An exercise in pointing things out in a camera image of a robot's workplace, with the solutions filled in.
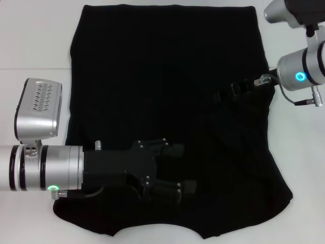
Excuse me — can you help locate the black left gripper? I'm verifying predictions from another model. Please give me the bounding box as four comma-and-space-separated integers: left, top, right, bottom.
83, 138, 198, 204

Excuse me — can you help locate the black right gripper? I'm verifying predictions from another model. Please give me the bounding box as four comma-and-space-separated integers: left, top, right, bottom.
214, 68, 280, 104

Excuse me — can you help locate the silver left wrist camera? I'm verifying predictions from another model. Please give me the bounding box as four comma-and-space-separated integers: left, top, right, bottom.
13, 77, 64, 148

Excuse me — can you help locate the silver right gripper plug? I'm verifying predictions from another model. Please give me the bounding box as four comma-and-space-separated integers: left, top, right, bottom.
254, 74, 272, 86

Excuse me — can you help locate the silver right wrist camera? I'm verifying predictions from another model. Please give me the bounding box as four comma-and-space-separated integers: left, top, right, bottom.
263, 0, 325, 29

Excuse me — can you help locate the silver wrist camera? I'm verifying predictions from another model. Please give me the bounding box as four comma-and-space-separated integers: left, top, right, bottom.
263, 0, 325, 29
13, 77, 64, 148

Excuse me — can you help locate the black shirt with FREE print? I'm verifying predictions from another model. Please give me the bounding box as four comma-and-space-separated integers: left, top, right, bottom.
52, 4, 294, 234

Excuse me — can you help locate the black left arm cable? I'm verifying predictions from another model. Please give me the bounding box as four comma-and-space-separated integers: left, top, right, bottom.
50, 186, 105, 201

